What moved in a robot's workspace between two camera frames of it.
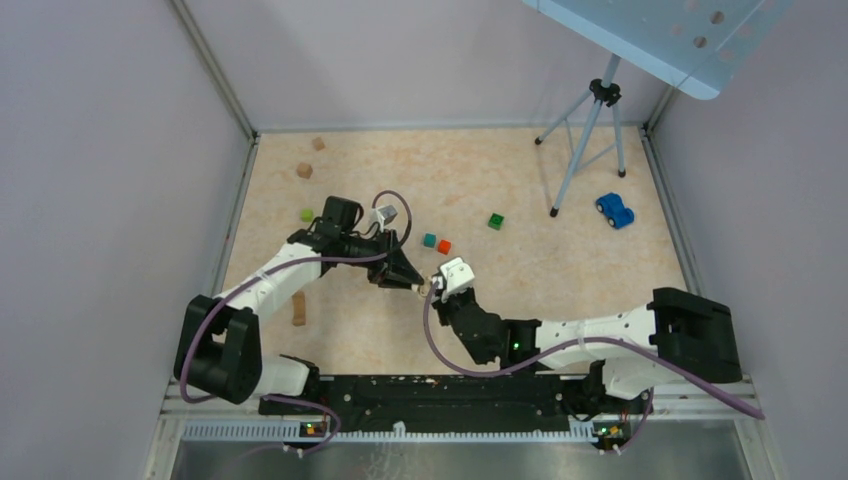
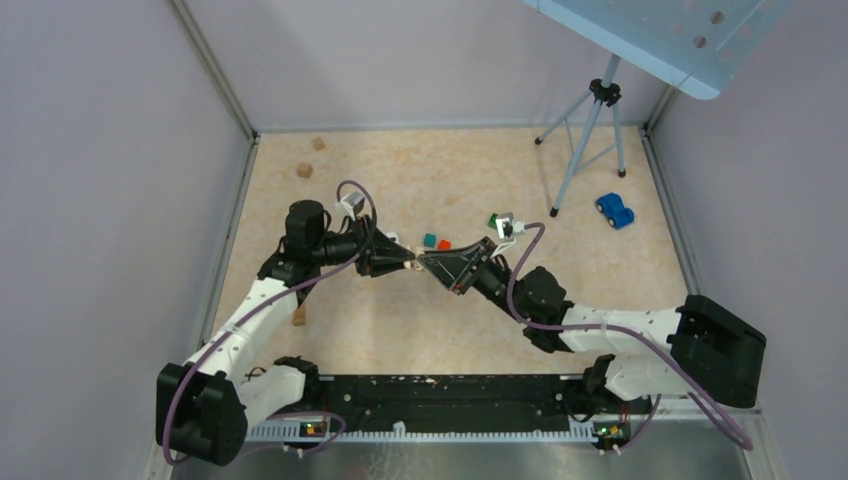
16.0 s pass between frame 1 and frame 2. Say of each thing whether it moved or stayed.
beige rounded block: moved
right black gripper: moved
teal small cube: stayed
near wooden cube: stayed
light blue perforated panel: stayed
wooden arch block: stayed
